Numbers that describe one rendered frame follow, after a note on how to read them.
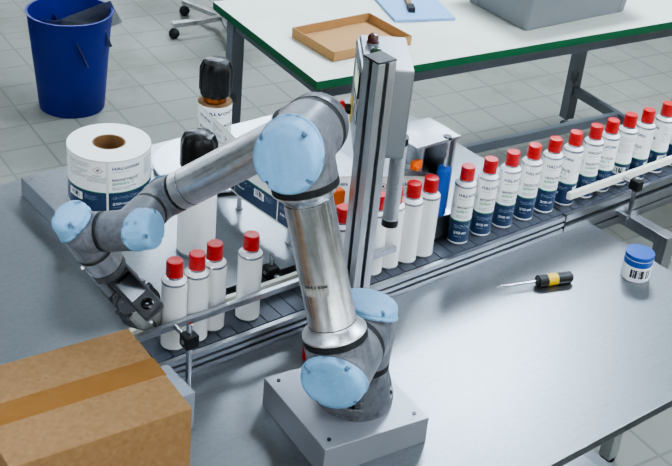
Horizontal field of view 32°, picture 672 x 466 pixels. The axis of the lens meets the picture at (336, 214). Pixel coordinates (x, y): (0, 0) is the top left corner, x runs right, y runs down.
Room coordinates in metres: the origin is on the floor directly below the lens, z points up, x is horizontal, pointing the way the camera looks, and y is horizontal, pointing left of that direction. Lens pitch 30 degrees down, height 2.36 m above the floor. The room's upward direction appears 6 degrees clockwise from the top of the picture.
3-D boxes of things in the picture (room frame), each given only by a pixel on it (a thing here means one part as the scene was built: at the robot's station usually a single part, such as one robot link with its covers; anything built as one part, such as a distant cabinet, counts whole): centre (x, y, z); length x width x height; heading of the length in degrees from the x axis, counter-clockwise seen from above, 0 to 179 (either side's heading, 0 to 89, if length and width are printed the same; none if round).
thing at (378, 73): (2.06, -0.05, 1.16); 0.04 x 0.04 x 0.67; 41
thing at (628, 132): (2.85, -0.74, 0.98); 0.05 x 0.05 x 0.20
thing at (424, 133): (2.50, -0.18, 1.14); 0.14 x 0.11 x 0.01; 131
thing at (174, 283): (1.94, 0.30, 0.98); 0.05 x 0.05 x 0.20
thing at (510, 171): (2.56, -0.41, 0.98); 0.05 x 0.05 x 0.20
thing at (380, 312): (1.81, -0.07, 1.06); 0.13 x 0.12 x 0.14; 164
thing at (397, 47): (2.15, -0.06, 1.38); 0.17 x 0.10 x 0.19; 6
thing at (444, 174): (2.48, -0.24, 0.98); 0.03 x 0.03 x 0.17
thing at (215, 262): (2.02, 0.24, 0.98); 0.05 x 0.05 x 0.20
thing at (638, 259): (2.46, -0.74, 0.86); 0.07 x 0.07 x 0.07
